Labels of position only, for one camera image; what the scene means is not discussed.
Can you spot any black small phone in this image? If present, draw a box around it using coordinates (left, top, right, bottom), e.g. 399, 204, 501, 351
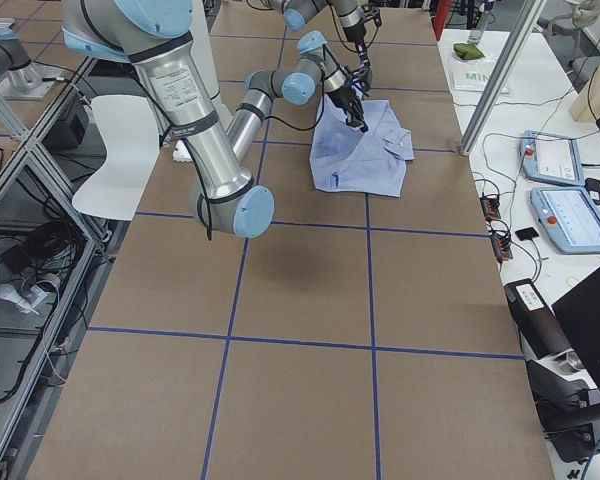
515, 227, 540, 241

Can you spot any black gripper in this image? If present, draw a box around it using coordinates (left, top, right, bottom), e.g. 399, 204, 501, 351
351, 40, 373, 90
327, 82, 369, 133

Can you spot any green folded cloth pouch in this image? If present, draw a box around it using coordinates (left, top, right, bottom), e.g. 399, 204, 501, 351
453, 43, 485, 61

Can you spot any blue teach pendant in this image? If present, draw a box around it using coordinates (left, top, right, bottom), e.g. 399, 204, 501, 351
529, 187, 600, 254
520, 130, 585, 187

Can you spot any black cylindrical device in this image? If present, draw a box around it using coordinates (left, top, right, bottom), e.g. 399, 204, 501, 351
504, 279, 572, 358

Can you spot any upper blue teach pendant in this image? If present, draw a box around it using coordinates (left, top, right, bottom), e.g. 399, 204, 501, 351
520, 130, 585, 187

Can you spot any light blue striped shirt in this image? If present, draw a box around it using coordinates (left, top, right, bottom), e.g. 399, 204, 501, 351
309, 98, 415, 198

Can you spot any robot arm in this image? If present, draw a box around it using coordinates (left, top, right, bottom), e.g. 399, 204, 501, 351
62, 1, 368, 238
259, 0, 382, 92

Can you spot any aluminium frame post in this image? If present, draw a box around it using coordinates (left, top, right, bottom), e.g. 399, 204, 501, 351
458, 0, 546, 156

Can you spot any clear plastic MiNi bag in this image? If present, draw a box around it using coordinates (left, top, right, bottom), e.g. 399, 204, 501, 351
448, 54, 496, 92

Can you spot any black monitor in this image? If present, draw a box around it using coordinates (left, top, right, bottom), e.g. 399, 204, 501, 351
552, 267, 600, 388

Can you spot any white paper sheet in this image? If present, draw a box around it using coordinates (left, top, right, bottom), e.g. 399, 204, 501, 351
72, 95, 160, 221

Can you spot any lower blue teach pendant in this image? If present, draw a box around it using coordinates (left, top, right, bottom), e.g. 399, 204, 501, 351
529, 187, 600, 254

